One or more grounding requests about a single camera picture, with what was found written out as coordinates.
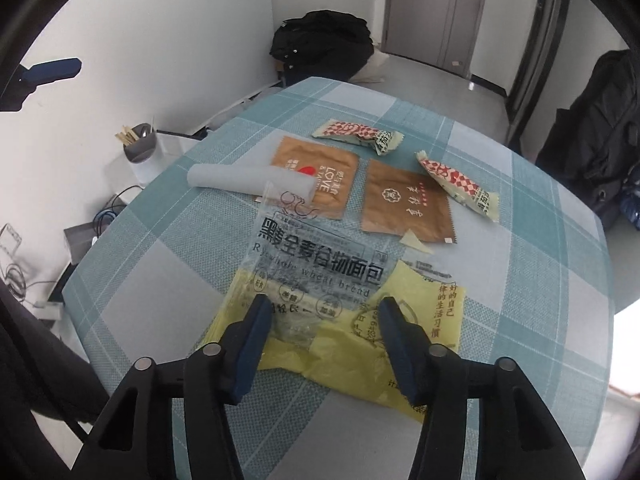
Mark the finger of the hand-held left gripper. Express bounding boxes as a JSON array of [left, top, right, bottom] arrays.
[[0, 58, 82, 113]]

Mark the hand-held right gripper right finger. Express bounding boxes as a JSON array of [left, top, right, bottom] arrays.
[[376, 296, 586, 480]]

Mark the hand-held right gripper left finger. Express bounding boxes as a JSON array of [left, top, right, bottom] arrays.
[[67, 294, 274, 480]]

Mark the yellow plastic bag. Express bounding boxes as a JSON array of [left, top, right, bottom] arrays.
[[202, 260, 469, 424]]

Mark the clear printed bread bag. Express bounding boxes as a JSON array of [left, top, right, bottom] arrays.
[[227, 180, 392, 352]]

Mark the brown packet with flower emblem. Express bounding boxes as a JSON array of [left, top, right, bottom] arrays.
[[360, 159, 457, 246]]

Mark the small pale yellow scrap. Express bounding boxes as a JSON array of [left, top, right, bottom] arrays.
[[402, 229, 434, 256]]

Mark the grey utensil holder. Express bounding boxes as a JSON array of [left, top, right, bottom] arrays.
[[122, 122, 160, 164]]

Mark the teal white checked tablecloth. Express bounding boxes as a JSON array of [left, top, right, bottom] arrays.
[[65, 76, 617, 480]]

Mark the white rolled tissue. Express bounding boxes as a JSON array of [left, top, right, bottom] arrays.
[[186, 162, 320, 202]]

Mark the grey flat box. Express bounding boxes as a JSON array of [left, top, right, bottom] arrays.
[[63, 223, 102, 267]]

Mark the red checked snack wrapper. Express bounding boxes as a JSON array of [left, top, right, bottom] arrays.
[[413, 150, 501, 225], [312, 119, 405, 157]]

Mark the brown packet with red heart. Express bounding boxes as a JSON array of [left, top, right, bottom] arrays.
[[270, 136, 360, 221]]

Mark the dark cloth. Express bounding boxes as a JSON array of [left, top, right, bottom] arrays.
[[0, 280, 111, 427]]

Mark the black backpack with zippers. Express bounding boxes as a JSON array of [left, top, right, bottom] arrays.
[[269, 10, 375, 87]]

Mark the bright window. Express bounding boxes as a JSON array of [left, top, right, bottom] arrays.
[[607, 299, 640, 412]]

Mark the beige cloth bag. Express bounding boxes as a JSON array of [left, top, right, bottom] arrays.
[[350, 50, 389, 84]]

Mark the black hanging backpack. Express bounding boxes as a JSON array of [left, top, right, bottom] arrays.
[[535, 49, 640, 231]]

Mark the grey door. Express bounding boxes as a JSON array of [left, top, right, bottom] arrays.
[[385, 0, 491, 79]]

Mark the tangle of black cables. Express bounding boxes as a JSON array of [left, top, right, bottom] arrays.
[[92, 185, 144, 234]]

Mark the black folded metal frame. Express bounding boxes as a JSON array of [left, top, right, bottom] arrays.
[[505, 0, 574, 152]]

